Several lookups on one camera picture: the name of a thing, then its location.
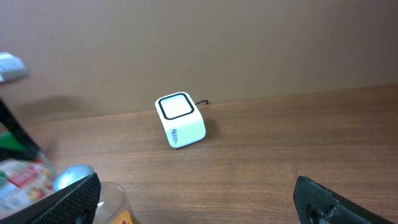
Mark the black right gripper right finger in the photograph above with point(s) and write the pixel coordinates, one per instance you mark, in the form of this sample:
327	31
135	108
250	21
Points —
317	204

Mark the yellow oil bottle silver cap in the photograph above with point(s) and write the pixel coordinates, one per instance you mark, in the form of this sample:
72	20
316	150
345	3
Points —
113	206

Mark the white barcode scanner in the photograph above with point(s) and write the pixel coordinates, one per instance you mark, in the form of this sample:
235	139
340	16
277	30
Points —
181	119

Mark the green lid small jar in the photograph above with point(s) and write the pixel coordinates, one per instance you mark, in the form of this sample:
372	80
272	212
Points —
26	174

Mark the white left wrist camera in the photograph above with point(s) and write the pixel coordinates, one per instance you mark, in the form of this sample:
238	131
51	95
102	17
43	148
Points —
11	67

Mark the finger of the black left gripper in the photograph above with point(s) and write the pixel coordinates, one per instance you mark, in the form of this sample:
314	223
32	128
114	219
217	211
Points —
15	133

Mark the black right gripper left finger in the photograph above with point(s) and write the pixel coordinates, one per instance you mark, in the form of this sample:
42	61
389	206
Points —
74	204

